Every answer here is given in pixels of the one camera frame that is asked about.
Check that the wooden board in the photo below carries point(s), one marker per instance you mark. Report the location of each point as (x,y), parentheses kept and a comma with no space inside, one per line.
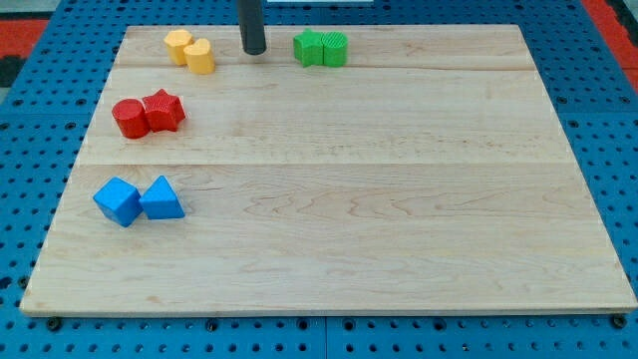
(429,176)

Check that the green circle block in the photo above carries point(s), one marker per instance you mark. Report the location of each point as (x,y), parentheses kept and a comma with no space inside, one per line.
(335,49)

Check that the green star block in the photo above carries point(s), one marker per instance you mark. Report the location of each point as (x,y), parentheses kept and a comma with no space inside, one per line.
(308,48)

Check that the blue triangle block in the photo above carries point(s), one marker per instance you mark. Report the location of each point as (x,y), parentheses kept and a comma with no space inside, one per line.
(160,201)

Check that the yellow heart block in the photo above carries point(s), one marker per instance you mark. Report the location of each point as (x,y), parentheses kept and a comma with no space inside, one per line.
(199,57)

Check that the red star block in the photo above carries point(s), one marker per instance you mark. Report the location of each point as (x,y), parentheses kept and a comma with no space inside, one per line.
(164,111)

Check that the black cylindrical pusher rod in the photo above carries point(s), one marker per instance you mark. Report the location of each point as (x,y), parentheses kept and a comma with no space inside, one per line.
(251,26)

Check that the red cylinder block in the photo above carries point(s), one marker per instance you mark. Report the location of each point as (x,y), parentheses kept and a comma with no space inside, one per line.
(130,116)

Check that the yellow hexagon block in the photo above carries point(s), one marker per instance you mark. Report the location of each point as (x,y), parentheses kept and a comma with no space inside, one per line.
(175,42)

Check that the blue cube block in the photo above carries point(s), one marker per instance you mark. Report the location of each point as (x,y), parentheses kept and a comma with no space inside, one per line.
(119,201)

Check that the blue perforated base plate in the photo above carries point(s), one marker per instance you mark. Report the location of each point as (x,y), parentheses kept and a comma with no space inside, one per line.
(63,51)

